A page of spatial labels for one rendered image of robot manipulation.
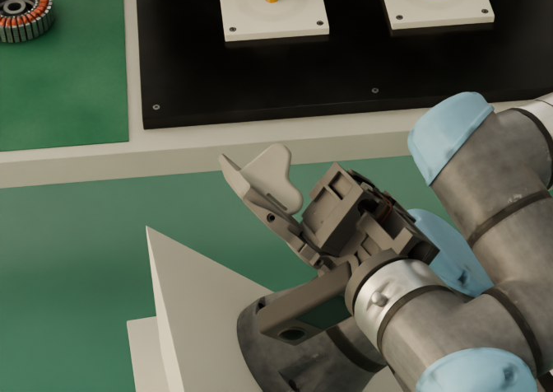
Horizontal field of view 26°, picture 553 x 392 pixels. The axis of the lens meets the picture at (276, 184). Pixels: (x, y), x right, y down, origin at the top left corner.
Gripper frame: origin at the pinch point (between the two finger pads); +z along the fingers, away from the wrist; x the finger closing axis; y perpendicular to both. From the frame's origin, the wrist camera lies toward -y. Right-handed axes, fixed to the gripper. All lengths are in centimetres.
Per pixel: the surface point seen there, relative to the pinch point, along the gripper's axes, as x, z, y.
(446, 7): -46, 50, 24
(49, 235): -55, 118, -60
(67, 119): -9, 55, -18
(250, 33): -26, 57, 5
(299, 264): -90, 90, -33
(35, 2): -5, 76, -10
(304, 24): -31, 55, 10
